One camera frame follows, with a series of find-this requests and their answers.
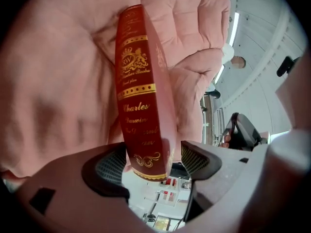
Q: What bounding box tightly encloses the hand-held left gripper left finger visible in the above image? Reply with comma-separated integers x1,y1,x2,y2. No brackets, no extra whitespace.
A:
13,141,146,233

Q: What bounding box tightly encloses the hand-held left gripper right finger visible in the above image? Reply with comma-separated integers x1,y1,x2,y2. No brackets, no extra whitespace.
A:
181,130,307,233

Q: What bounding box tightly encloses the pink cushioned armchair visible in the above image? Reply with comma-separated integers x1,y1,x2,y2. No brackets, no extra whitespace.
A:
0,0,231,179

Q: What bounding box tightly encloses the red hardcover book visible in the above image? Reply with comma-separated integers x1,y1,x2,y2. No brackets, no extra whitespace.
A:
114,4,177,182

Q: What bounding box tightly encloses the black office chair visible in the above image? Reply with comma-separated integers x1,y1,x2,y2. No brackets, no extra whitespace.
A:
220,112,263,151

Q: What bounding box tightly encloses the ceiling light strip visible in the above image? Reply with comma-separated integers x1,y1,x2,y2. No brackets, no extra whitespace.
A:
228,11,241,46
213,65,225,84

